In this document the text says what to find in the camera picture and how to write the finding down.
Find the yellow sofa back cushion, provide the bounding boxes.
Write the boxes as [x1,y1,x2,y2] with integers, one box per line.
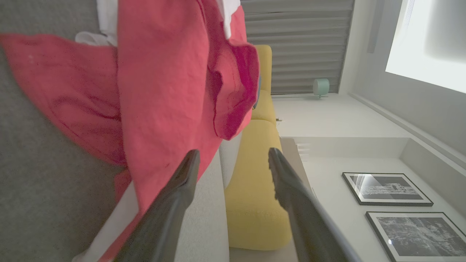
[250,45,277,126]
[224,119,293,251]

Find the mint green lamp shade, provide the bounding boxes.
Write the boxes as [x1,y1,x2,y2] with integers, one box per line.
[312,78,330,99]

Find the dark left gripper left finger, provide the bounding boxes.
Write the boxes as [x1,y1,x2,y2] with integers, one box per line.
[115,149,201,262]

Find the red jersey with white sleeves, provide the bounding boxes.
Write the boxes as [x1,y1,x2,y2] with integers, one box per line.
[75,0,260,262]

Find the grey pleated curtain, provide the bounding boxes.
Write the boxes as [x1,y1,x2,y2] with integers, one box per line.
[240,0,355,96]

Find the black framed monochrome picture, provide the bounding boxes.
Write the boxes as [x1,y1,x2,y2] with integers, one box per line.
[365,212,466,262]
[341,172,434,207]

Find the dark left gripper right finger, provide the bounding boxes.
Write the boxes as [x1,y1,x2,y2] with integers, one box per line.
[268,147,360,262]

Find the blue throw pillow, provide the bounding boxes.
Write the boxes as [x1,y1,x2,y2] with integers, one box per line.
[253,75,262,110]

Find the small plain red garment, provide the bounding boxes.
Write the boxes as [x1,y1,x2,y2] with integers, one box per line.
[0,33,127,167]

